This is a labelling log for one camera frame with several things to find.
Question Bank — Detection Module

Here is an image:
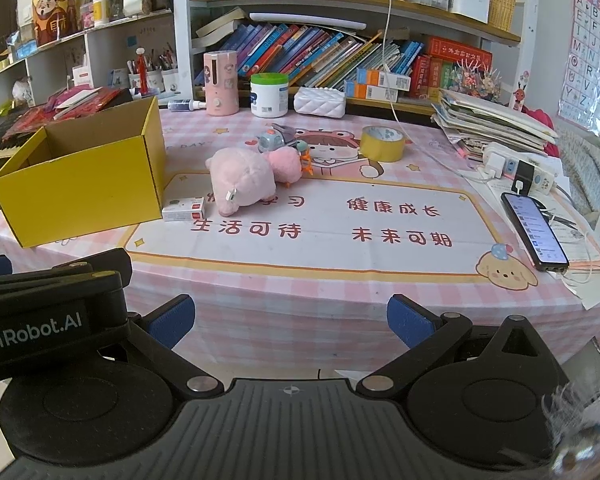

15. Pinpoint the white jar green lid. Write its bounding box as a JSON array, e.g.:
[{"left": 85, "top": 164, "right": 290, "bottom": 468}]
[{"left": 250, "top": 73, "right": 290, "bottom": 119}]

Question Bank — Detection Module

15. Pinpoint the alphabet wall poster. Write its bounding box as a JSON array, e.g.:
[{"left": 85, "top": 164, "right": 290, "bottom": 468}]
[{"left": 557, "top": 0, "right": 600, "bottom": 127}]

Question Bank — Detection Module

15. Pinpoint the grey knitted blanket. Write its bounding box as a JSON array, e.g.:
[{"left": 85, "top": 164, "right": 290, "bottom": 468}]
[{"left": 555, "top": 125, "right": 600, "bottom": 213}]

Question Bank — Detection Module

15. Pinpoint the white power strip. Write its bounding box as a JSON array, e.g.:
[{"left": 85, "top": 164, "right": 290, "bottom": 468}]
[{"left": 481, "top": 142, "right": 557, "bottom": 197}]

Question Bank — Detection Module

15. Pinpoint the red cloth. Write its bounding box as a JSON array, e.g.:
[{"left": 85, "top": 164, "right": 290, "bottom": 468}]
[{"left": 522, "top": 106, "right": 557, "bottom": 134}]

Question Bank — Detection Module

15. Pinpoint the pile of red packets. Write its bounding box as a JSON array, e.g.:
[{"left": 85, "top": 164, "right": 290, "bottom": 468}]
[{"left": 0, "top": 86, "right": 132, "bottom": 137}]

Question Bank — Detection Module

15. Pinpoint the fortune god paper decoration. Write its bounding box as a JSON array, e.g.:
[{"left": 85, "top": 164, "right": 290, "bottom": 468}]
[{"left": 32, "top": 0, "right": 79, "bottom": 47}]

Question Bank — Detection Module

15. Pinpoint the small white red box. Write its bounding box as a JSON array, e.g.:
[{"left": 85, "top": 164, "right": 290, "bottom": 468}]
[{"left": 161, "top": 197, "right": 206, "bottom": 222}]

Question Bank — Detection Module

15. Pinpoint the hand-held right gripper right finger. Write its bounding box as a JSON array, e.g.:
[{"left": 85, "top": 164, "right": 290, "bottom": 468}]
[{"left": 355, "top": 294, "right": 573, "bottom": 404}]

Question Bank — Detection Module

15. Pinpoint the yellow tape roll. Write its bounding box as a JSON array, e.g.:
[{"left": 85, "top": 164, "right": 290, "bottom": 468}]
[{"left": 359, "top": 125, "right": 406, "bottom": 163}]

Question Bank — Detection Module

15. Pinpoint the small orange figure toy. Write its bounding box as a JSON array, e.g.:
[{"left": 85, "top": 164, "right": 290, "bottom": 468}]
[{"left": 296, "top": 141, "right": 315, "bottom": 177}]

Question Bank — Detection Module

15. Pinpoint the pink plush pig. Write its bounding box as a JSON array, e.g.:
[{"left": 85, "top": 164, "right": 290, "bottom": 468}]
[{"left": 204, "top": 147, "right": 304, "bottom": 216}]

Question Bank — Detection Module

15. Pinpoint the grey toy robot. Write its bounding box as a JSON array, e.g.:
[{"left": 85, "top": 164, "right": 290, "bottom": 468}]
[{"left": 256, "top": 123, "right": 302, "bottom": 154}]

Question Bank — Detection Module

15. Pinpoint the red boxed dictionary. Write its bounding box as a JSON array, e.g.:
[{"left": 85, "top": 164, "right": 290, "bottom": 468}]
[{"left": 426, "top": 36, "right": 494, "bottom": 64}]

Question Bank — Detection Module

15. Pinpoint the white wooden bookshelf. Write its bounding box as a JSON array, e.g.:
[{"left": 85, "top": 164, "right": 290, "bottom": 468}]
[{"left": 172, "top": 0, "right": 523, "bottom": 113}]

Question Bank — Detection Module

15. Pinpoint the row of colourful books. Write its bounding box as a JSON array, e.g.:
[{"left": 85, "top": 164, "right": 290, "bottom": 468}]
[{"left": 195, "top": 7, "right": 426, "bottom": 102}]

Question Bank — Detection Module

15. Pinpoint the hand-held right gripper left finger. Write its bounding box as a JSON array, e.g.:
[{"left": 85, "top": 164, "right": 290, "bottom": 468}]
[{"left": 125, "top": 295, "right": 226, "bottom": 402}]

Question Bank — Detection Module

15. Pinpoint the yellow cardboard box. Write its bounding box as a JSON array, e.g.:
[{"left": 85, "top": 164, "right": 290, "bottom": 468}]
[{"left": 0, "top": 95, "right": 167, "bottom": 249}]

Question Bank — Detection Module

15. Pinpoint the stack of paper booklets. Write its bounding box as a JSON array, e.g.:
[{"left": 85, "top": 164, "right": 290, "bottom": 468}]
[{"left": 431, "top": 88, "right": 559, "bottom": 157}]

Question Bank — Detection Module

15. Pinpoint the white booklet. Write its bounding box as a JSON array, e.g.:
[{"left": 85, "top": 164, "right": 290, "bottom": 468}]
[{"left": 55, "top": 89, "right": 103, "bottom": 109}]

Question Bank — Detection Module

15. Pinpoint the white cubby shelf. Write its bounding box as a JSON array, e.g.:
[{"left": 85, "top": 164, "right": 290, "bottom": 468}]
[{"left": 0, "top": 10, "right": 181, "bottom": 111}]

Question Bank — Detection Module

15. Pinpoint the white pen organizer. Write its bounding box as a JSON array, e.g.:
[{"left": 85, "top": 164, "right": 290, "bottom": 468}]
[{"left": 449, "top": 0, "right": 492, "bottom": 24}]

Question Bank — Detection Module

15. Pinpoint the white quilted pouch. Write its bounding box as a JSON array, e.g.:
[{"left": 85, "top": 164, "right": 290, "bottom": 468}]
[{"left": 293, "top": 86, "right": 349, "bottom": 119}]

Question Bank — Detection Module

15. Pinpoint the colourful flower ornament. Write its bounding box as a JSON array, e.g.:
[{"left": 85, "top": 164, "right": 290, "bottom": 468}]
[{"left": 450, "top": 57, "right": 502, "bottom": 103}]

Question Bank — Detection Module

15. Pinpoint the red tassel ornament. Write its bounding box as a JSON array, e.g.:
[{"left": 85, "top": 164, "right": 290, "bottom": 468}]
[{"left": 135, "top": 47, "right": 149, "bottom": 96}]

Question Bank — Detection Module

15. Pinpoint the black smartphone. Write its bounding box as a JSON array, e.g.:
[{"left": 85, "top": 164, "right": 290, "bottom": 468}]
[{"left": 500, "top": 192, "right": 570, "bottom": 272}]

